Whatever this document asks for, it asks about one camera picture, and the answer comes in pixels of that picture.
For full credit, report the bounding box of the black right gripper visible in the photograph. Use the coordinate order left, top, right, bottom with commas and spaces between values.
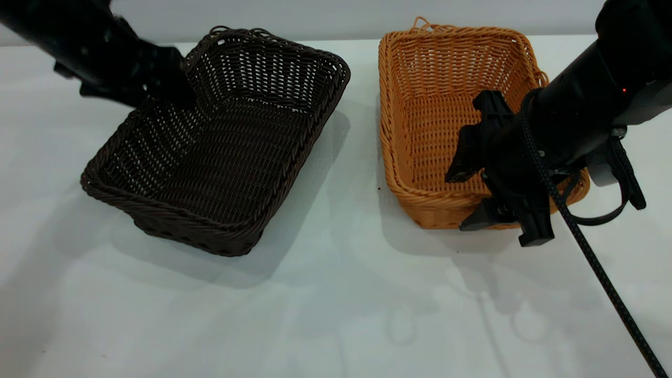
445, 90, 579, 248

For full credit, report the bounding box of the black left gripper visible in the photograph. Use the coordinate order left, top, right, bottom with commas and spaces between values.
54, 18, 196, 109

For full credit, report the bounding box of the orange woven basket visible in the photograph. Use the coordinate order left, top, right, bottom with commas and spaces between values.
378, 17, 591, 230

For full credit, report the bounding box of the dark brown woven basket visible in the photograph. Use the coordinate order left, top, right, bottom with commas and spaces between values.
80, 26, 351, 257

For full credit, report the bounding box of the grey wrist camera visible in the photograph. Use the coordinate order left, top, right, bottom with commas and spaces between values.
582, 129, 628, 187

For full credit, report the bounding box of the black braided cable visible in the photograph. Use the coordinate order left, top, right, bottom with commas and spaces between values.
520, 89, 668, 378

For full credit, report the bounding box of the black looped strap cable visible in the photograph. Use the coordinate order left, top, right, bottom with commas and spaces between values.
556, 134, 647, 227

